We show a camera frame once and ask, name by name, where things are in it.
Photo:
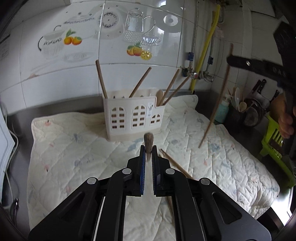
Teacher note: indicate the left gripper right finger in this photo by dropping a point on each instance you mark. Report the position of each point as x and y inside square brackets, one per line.
[159, 175]

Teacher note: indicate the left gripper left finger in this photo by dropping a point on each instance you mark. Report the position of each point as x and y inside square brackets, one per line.
[135, 182]

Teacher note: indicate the wooden chopstick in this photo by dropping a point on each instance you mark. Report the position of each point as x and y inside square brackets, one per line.
[169, 201]
[101, 79]
[140, 82]
[219, 99]
[169, 87]
[148, 143]
[175, 164]

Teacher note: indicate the person right hand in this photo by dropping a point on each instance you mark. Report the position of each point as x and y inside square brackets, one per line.
[279, 114]

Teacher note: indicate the cream plastic utensil holder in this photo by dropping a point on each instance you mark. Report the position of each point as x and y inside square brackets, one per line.
[128, 118]

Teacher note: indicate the white quilted mat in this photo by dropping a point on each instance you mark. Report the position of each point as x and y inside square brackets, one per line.
[69, 148]

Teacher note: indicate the white plastic spoon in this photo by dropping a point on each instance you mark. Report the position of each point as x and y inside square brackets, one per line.
[237, 97]

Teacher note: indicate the black utensil pot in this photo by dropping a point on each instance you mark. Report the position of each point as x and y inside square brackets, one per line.
[248, 112]

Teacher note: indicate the teal soap dispenser bottle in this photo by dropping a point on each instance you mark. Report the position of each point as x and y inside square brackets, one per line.
[222, 110]

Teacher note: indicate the gas valve red knob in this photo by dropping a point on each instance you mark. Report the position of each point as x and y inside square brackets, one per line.
[188, 72]

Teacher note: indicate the green plastic basket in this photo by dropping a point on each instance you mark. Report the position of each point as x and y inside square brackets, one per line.
[272, 143]

